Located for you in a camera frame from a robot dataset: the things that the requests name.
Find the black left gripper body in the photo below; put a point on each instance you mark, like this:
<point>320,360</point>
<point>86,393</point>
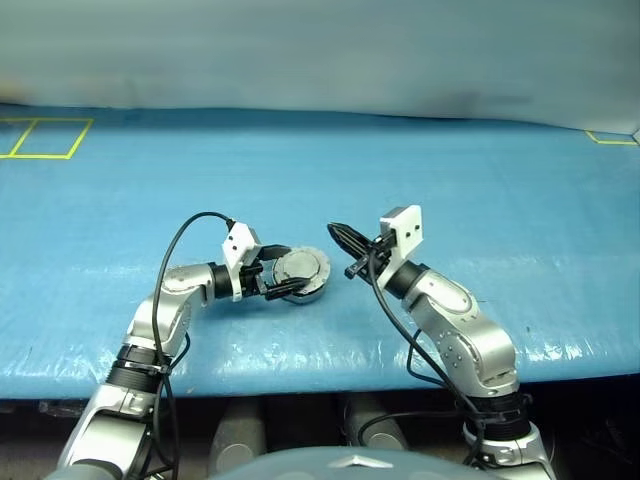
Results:
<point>251,282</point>

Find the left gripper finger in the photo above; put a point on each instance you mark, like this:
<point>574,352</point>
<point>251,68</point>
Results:
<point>270,250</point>
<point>285,290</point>

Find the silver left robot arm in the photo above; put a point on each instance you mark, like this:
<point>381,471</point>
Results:
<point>150,320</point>

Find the blue-grey robot torso with logo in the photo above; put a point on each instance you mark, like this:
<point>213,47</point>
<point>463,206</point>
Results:
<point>300,465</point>

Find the round grey metal disc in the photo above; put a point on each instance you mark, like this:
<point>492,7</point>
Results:
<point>300,267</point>

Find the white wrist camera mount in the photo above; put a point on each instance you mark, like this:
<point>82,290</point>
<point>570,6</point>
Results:
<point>237,245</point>
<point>407,230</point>

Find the grey rounded cylinder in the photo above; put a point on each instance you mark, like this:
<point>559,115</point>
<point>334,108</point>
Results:
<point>375,425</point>
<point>237,435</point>

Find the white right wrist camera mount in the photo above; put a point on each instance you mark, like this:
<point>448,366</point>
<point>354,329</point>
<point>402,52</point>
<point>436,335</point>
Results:
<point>407,230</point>

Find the blue foam table sheet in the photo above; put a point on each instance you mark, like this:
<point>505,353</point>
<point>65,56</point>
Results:
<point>320,165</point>

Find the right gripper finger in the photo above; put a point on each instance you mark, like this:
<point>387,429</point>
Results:
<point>352,233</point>
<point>352,246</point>

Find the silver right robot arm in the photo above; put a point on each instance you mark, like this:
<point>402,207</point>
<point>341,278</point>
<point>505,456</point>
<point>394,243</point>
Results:
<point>480,335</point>

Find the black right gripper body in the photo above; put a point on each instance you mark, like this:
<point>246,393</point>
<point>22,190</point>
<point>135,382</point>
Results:
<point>384,252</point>

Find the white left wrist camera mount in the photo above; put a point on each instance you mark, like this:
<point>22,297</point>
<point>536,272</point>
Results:
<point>237,245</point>

